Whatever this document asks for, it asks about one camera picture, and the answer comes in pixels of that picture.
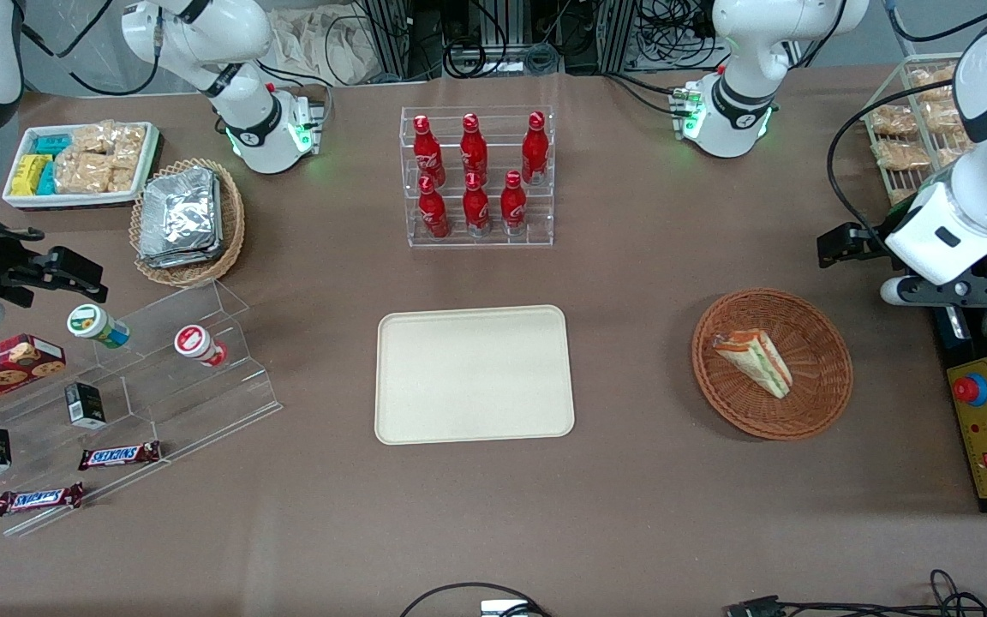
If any triangular wrapped sandwich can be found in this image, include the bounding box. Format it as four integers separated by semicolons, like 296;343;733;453
710;330;794;401

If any Snickers chocolate bar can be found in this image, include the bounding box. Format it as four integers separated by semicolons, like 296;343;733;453
78;440;162;471
0;482;84;517

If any black plug connector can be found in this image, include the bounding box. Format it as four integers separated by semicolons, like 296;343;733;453
726;595;782;617

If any white rectangular snack tray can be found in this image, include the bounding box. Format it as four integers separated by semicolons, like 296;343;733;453
3;122;160;211

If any yellow snack pack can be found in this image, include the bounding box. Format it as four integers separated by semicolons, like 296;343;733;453
11;153;51;197

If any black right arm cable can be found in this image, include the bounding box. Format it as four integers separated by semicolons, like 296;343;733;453
21;0;162;97

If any brown wicker basket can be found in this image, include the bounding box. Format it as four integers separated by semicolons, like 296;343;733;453
691;288;854;441

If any black looped table cable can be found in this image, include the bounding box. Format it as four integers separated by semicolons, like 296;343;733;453
399;582;551;617

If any black yellow control box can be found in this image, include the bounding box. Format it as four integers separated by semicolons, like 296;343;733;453
930;300;987;515

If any light tan wicker basket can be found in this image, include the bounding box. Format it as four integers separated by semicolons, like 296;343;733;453
129;158;246;289

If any black tangled cable bundle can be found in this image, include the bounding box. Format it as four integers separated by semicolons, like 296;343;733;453
772;569;987;617

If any aluminium frame structure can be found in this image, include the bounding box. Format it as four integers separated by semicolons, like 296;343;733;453
356;0;636;80

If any clear acrylic stepped shelf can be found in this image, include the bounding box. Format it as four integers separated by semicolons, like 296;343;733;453
0;279;283;539

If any red cola bottle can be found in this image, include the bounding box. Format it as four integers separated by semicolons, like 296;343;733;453
412;115;446;186
418;176;450;239
460;112;489;181
463;171;492;237
500;170;529;236
521;111;549;186

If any silver foil pouch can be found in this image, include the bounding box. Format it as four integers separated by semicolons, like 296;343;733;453
141;167;222;256
138;240;225;270

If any clear acrylic bottle rack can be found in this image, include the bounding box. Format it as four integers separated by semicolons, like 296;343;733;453
400;106;555;249

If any green lid yogurt cup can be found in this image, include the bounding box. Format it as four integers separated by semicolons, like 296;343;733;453
67;303;130;349

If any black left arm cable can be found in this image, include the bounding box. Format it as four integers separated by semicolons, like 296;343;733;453
828;101;974;251

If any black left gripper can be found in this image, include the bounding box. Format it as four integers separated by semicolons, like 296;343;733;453
817;221;987;309

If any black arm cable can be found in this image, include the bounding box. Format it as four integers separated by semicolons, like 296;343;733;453
828;101;974;251
21;0;162;97

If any white wire rack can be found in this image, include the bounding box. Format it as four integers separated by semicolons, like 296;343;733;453
865;53;978;208

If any crumpled white cloth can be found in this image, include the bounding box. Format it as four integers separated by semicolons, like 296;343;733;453
266;7;379;87

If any grey power strip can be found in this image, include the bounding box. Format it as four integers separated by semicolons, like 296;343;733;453
445;43;565;76

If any red lid yogurt cup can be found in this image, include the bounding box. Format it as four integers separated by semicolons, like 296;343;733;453
174;324;229;368

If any cream plastic tray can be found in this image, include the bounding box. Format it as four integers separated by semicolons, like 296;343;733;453
375;305;576;446

